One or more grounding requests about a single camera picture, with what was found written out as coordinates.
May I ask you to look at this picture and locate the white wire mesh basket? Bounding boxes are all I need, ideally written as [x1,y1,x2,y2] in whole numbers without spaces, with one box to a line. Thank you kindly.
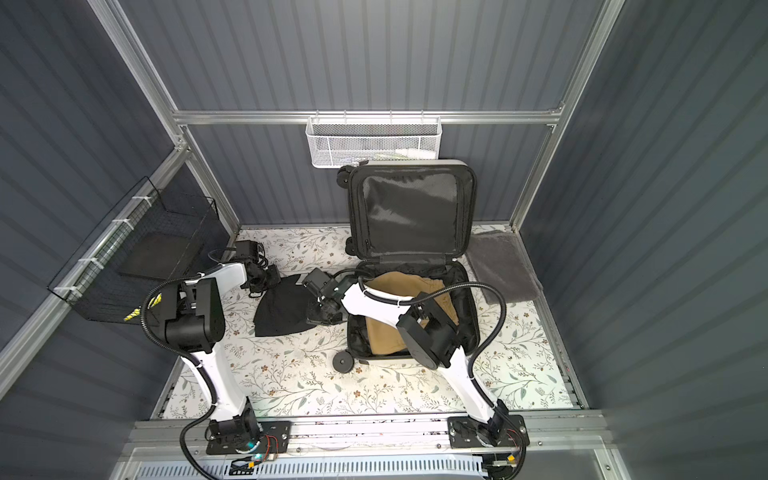
[305,117,443,169]

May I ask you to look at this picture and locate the white tube in basket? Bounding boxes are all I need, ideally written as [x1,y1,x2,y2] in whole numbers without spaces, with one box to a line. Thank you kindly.
[377,148,437,160]

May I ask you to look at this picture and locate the grey folded towel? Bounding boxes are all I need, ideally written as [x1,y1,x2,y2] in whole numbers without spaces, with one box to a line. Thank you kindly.
[465,230,542,304]

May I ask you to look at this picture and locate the yellow black striped item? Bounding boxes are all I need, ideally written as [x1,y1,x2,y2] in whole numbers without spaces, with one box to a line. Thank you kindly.
[123,293,162,322]

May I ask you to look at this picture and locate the black wire mesh basket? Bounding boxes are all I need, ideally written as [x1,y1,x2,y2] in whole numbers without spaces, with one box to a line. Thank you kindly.
[47,176,229,324]

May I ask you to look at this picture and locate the tan shorts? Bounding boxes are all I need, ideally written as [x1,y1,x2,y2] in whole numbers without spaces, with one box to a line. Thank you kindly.
[366,271,459,355]

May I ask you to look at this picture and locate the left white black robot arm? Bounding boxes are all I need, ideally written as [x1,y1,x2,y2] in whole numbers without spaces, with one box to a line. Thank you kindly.
[129,240,280,479]

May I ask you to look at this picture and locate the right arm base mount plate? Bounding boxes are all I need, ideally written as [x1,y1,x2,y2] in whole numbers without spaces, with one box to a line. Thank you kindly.
[447,415,530,449]

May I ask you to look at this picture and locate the black t-shirt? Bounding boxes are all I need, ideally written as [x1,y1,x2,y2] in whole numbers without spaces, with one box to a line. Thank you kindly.
[253,274,316,337]

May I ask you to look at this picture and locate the white perforated vent panel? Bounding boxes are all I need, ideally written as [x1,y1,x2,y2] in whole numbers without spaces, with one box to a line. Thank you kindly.
[134,455,487,480]

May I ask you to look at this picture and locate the black carry-on suitcase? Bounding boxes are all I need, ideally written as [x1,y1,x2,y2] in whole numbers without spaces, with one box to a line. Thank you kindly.
[337,160,480,353]

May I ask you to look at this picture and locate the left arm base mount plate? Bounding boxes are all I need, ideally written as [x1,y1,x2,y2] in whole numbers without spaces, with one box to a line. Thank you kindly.
[205,421,293,457]

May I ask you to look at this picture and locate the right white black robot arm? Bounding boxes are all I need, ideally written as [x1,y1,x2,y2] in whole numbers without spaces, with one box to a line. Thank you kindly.
[301,268,530,479]

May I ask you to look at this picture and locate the aluminium front rail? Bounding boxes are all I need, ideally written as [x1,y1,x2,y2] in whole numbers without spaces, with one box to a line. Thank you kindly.
[119,409,616,461]

